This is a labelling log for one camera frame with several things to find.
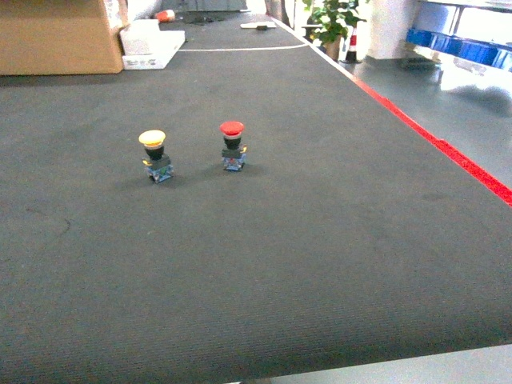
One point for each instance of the white flat box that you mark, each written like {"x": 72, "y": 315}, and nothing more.
{"x": 146, "y": 47}

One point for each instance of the potted green plant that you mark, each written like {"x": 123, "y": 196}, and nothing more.
{"x": 332, "y": 22}

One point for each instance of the yellow mushroom push button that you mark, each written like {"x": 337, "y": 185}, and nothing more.
{"x": 157, "y": 163}

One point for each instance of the steel flow rack shelf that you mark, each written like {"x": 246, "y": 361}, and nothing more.
{"x": 472, "y": 35}

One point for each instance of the red mushroom push button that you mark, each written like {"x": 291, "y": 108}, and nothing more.
{"x": 234, "y": 153}

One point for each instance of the red white traffic cone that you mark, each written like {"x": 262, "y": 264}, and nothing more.
{"x": 351, "y": 54}

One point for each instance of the large cardboard box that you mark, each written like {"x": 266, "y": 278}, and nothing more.
{"x": 62, "y": 37}

